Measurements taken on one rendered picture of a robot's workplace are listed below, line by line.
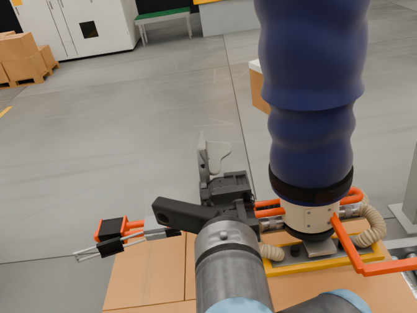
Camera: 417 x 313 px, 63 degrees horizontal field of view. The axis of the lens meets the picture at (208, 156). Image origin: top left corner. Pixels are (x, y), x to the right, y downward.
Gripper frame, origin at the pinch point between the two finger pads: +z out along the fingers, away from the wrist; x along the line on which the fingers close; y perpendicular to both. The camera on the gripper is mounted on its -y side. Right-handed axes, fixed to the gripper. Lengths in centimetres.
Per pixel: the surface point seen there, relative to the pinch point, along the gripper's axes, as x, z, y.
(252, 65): -57, 217, 41
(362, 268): -32.8, -4.3, 31.8
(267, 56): 13.4, 16.8, 16.5
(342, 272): -63, 17, 38
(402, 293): -63, 7, 52
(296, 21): 20.6, 12.3, 21.6
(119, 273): -103, 64, -58
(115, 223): -31.5, 22.4, -31.4
